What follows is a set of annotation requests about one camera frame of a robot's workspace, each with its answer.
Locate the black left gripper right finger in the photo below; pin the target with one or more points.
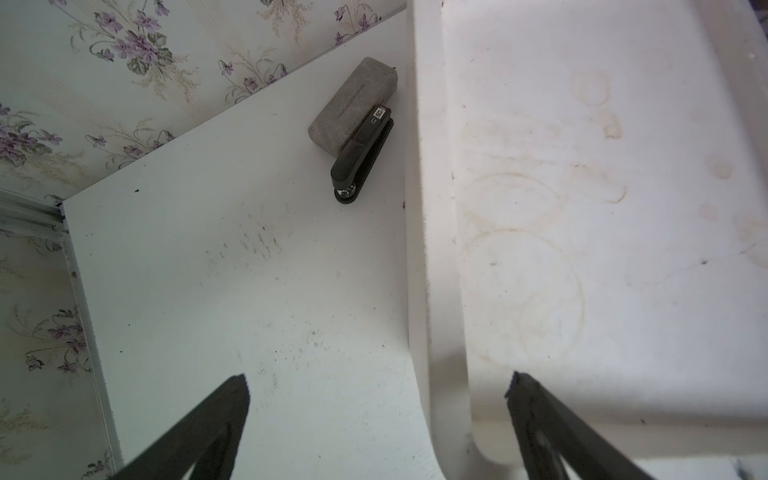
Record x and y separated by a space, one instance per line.
552 438

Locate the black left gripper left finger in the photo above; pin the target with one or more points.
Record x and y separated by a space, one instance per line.
203 444

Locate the white plastic drawer cabinet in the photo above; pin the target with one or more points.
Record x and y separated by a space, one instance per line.
587 204

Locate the black stapler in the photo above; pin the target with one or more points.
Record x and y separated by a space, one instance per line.
357 158

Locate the grey whiteboard eraser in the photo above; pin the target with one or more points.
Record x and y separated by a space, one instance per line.
370 84

